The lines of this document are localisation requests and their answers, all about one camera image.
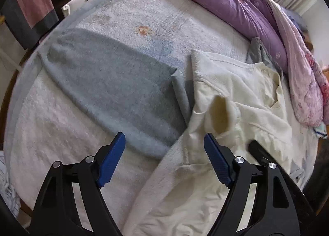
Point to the grey towel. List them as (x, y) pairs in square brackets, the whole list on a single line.
[(20, 30)]

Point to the dark grey cloth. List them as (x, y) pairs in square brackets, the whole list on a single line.
[(257, 51)]

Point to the wooden bed with pale sheet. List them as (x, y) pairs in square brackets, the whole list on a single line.
[(64, 123)]

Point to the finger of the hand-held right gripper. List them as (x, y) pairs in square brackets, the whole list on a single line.
[(258, 152)]

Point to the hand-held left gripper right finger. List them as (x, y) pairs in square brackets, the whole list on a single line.
[(218, 161)]

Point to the white patterned cloth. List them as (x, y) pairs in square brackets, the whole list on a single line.
[(6, 184)]

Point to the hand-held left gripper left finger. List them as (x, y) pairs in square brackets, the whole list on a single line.
[(111, 160)]

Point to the grey zip hoodie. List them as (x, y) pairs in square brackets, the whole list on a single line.
[(102, 79)]

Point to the blue checked pillow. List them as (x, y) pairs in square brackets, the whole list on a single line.
[(321, 132)]

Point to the cream white garment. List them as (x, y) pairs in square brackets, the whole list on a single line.
[(257, 97)]

